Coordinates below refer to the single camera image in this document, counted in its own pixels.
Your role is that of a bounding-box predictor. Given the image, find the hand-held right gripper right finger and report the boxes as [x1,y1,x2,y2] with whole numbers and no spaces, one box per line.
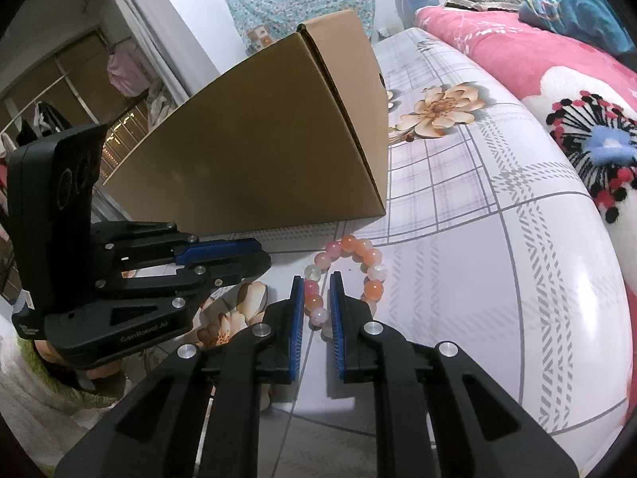
[329,271,580,478]

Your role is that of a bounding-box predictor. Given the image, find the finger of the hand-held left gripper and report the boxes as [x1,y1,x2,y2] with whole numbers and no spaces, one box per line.
[47,253,272,332]
[90,221,261,274]

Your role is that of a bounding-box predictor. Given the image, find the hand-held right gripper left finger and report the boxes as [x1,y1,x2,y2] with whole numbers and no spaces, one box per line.
[54,275,305,478]

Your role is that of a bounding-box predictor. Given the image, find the orange bead bracelet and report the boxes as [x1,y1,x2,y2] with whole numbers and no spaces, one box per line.
[305,234,386,342]

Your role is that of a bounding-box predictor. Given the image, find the brown cardboard box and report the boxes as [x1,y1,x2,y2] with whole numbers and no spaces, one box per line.
[102,9,389,237]

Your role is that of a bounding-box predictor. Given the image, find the person's left hand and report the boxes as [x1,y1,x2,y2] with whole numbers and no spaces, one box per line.
[34,339,125,385]

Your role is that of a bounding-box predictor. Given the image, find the dark hanging clothes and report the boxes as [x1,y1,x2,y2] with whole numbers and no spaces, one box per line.
[15,101,73,146]

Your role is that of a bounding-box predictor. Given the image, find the metal railing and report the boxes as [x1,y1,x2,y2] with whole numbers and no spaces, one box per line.
[0,100,160,190]

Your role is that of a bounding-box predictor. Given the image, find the pink hanging clothes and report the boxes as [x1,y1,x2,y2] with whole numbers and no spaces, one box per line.
[107,41,152,96]

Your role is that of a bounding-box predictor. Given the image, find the white green shaggy rug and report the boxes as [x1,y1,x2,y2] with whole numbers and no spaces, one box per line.
[0,329,135,459]

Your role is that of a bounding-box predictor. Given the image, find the white curtain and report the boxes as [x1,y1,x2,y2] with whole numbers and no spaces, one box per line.
[100,0,192,108]

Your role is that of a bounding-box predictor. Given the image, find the pink flower blanket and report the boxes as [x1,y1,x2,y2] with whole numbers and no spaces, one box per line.
[414,5,637,255]

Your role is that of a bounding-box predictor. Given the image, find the blue patterned blanket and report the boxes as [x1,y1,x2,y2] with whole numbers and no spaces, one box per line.
[518,0,637,58]

